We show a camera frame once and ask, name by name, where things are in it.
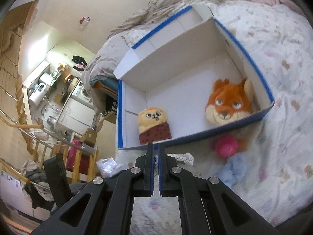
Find light blue fluffy sock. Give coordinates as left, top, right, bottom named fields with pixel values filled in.
left=214, top=153, right=247, bottom=188

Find pink round plush toy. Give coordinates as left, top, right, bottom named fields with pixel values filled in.
left=214, top=134, right=248, bottom=158

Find white lace cloth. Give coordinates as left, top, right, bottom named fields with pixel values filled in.
left=167, top=153, right=194, bottom=165

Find yellow bear plush toy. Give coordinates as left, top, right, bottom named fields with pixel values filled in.
left=137, top=107, right=172, bottom=145

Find brown cardboard box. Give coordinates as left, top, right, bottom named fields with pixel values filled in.
left=80, top=128, right=98, bottom=147

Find yellow wooden chair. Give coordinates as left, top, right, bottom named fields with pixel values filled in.
left=65, top=146, right=99, bottom=183

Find black handheld device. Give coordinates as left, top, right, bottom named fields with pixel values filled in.
left=43, top=153, right=72, bottom=208

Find white kitchen cabinet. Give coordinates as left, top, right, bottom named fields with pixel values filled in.
left=55, top=98, right=95, bottom=135

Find white floral bed quilt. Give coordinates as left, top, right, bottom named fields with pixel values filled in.
left=83, top=0, right=313, bottom=235

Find orange fox plush toy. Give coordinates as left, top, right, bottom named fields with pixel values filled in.
left=205, top=79, right=254, bottom=126

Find white washing machine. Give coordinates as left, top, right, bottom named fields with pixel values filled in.
left=71, top=80, right=94, bottom=109

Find blue and white cardboard box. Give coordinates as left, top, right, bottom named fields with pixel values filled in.
left=114, top=5, right=274, bottom=150

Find wooden stair railing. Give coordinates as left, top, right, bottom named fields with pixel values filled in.
left=0, top=0, right=64, bottom=167

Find beige crumpled blanket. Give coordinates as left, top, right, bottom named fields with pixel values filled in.
left=107, top=0, right=236, bottom=40

